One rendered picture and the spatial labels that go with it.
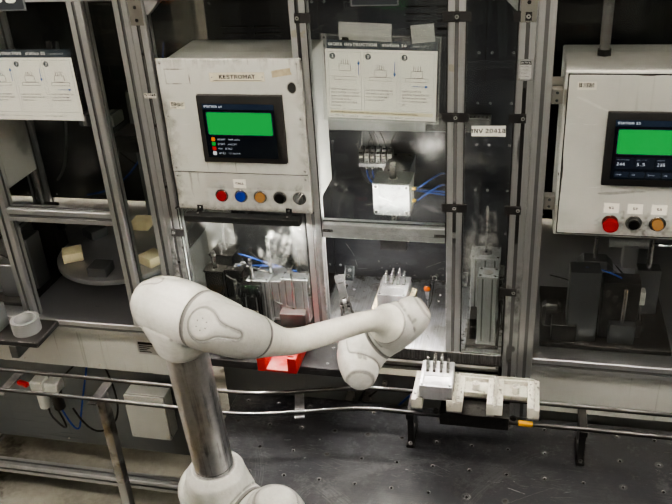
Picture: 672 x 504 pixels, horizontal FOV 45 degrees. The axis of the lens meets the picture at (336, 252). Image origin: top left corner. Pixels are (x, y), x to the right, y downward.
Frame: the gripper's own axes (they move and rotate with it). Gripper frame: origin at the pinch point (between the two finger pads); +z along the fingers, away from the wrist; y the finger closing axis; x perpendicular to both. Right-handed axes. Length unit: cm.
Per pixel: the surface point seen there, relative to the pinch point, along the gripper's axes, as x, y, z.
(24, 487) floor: 149, -96, 49
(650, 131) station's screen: -84, 43, -23
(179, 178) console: 40, 39, 20
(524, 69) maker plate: -58, 61, -9
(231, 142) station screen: 21, 50, 13
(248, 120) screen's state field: 15, 56, 11
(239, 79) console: 15, 67, 14
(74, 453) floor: 132, -99, 67
